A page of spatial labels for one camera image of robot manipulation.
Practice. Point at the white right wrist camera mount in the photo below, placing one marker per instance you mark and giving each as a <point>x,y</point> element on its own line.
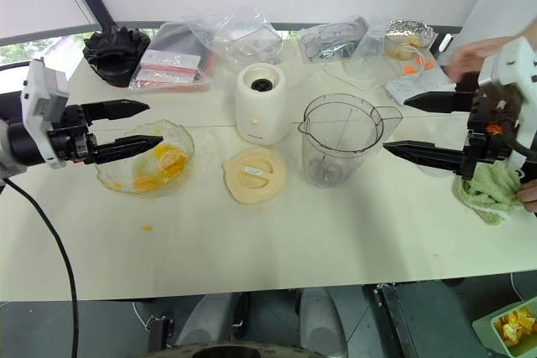
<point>512,64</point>

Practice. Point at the clear plastic cup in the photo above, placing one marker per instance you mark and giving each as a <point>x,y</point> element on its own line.
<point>369,62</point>

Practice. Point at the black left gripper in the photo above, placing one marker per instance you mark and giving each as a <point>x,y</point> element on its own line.
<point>71,140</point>

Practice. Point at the person's left hand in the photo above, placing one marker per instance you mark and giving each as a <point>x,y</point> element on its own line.
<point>529,196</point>

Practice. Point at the green towel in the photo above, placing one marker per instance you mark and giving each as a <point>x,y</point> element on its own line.
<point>486,198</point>

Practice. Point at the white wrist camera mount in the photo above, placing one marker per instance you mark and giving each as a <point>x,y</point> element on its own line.
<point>512,64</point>
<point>42,98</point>

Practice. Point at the black ribbed plastic part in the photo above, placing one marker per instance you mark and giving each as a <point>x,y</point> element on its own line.
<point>113,60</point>

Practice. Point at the small white device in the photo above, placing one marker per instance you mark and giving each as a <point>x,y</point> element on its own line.
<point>445,43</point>

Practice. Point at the clear glass bowl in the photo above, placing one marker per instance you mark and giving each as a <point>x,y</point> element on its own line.
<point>113,175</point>

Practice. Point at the green plastic box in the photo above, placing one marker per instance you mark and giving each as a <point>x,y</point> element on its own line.
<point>482,326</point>

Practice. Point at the black table frame beam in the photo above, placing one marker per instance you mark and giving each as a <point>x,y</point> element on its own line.
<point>392,320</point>

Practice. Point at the black metal bracket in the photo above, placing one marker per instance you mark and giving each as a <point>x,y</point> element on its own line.
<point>161,333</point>

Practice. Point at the cream blender lid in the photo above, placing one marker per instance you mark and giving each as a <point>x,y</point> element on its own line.
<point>251,184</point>

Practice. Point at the person's right hand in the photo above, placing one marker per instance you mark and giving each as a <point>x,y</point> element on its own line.
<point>474,56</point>

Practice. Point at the orange pieces in green box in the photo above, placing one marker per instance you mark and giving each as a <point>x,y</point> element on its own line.
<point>514,326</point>

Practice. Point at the white power strip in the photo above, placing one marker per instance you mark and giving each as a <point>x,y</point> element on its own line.
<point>419,83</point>

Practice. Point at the clear bag with plastic container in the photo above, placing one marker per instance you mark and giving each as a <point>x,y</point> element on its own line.
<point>247,39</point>

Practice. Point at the grey rounded shape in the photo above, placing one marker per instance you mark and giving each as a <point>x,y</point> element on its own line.
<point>321,320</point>
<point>210,320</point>

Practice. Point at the peeled orange segment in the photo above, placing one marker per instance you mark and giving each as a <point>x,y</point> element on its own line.
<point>144,184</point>

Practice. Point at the bag with red-white boxes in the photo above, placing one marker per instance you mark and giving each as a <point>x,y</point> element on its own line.
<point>168,66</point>

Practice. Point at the small orange scrap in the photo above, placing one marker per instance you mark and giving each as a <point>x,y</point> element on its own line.
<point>147,228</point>

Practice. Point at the peeled orange segments pile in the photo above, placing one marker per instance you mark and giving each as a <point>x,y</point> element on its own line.
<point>170,163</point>

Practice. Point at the orange plug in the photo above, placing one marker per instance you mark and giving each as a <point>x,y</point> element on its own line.
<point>428,65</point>
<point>409,69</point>

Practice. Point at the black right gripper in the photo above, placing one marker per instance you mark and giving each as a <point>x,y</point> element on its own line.
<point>491,123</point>

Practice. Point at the cream blender base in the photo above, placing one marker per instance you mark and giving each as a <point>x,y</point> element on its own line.
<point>260,115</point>

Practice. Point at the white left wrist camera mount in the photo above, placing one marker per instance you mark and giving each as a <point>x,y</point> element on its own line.
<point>42,98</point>

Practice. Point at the clear blender jar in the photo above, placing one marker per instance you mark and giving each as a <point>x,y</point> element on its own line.
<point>335,152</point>

